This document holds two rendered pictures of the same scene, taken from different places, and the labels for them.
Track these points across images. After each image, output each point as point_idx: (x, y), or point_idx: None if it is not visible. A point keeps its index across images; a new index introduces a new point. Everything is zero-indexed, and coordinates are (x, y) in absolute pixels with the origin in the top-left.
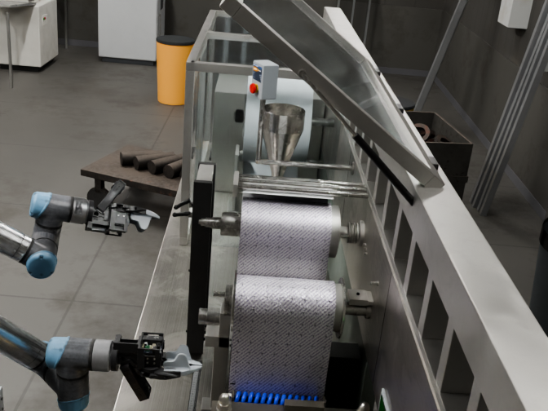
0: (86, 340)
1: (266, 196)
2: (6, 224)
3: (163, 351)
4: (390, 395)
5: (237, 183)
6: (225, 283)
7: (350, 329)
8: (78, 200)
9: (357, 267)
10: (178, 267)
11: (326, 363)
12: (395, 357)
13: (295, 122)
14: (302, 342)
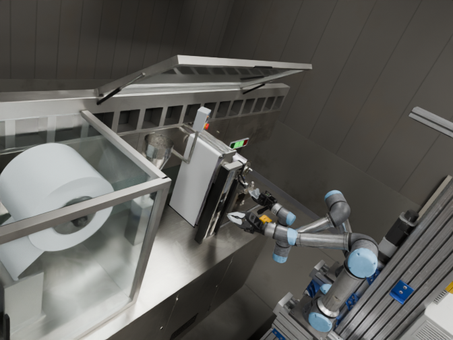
0: (284, 208)
1: (207, 158)
2: (310, 235)
3: (224, 241)
4: (235, 138)
5: (234, 150)
6: (155, 252)
7: (177, 175)
8: (274, 223)
9: (183, 152)
10: (162, 281)
11: None
12: (238, 129)
13: (162, 139)
14: None
